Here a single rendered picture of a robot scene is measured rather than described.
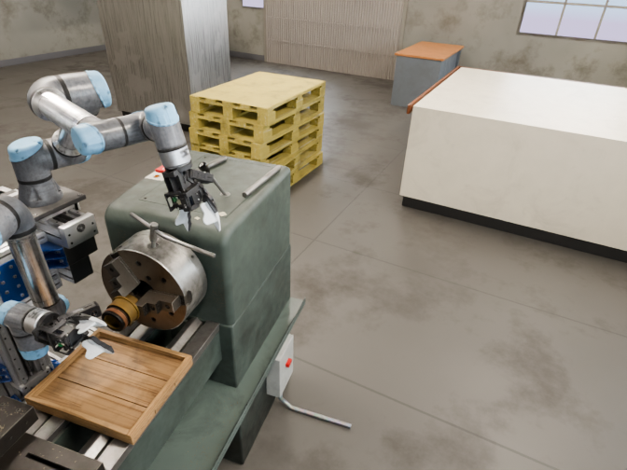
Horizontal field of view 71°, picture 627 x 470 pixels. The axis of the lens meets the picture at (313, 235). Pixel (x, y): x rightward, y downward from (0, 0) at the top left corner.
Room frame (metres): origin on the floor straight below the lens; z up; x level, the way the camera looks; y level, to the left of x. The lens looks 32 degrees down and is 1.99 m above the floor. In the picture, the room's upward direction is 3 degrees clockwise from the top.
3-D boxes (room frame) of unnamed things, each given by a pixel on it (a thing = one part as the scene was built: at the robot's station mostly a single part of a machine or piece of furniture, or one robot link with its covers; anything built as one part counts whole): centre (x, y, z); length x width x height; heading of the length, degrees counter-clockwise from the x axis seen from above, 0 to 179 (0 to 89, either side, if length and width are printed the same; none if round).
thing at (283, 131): (4.43, 0.58, 0.45); 1.28 x 0.88 x 0.91; 154
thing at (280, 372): (1.44, -0.03, 0.22); 0.42 x 0.18 x 0.44; 73
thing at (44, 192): (1.52, 1.07, 1.21); 0.15 x 0.15 x 0.10
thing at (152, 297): (1.03, 0.45, 1.08); 0.12 x 0.11 x 0.05; 73
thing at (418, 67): (7.92, -1.83, 0.40); 1.54 x 0.77 x 0.80; 154
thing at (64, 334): (0.90, 0.70, 1.08); 0.12 x 0.09 x 0.08; 73
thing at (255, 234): (1.52, 0.42, 1.06); 0.59 x 0.48 x 0.39; 163
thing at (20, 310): (0.95, 0.85, 1.07); 0.11 x 0.08 x 0.09; 73
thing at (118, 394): (0.90, 0.59, 0.89); 0.36 x 0.30 x 0.04; 73
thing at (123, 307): (0.99, 0.56, 1.08); 0.09 x 0.09 x 0.09; 74
